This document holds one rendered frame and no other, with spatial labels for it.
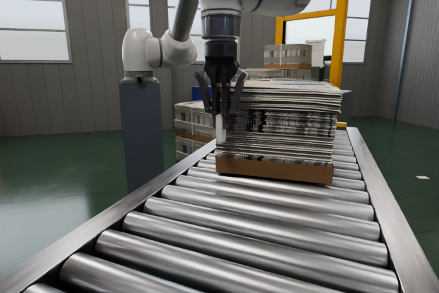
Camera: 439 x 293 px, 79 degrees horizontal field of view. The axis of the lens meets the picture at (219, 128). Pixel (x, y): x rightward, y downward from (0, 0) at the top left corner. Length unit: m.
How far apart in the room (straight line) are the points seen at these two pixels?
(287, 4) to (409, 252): 0.53
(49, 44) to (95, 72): 0.75
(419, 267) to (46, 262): 0.53
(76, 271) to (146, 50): 1.15
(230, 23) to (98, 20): 4.45
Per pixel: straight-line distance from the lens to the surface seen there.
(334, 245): 0.51
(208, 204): 0.60
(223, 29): 0.59
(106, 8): 5.00
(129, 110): 1.44
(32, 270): 0.49
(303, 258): 0.46
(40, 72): 5.14
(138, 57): 1.44
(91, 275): 0.45
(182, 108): 1.83
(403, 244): 0.55
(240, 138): 0.67
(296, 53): 2.61
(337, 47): 3.03
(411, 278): 0.48
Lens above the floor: 1.07
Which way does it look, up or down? 13 degrees down
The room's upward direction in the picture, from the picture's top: straight up
